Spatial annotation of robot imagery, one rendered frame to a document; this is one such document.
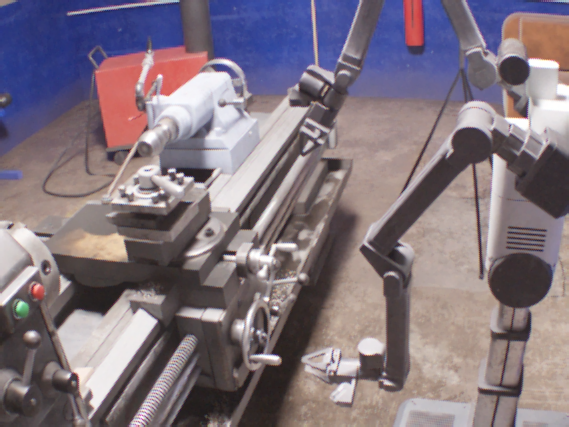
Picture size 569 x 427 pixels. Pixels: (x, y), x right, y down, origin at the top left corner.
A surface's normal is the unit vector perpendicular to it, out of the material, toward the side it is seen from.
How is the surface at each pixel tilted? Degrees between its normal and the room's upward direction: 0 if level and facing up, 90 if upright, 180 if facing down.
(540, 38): 91
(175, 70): 90
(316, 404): 0
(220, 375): 90
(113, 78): 90
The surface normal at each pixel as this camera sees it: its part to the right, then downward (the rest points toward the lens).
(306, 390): -0.09, -0.88
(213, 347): -0.29, 0.47
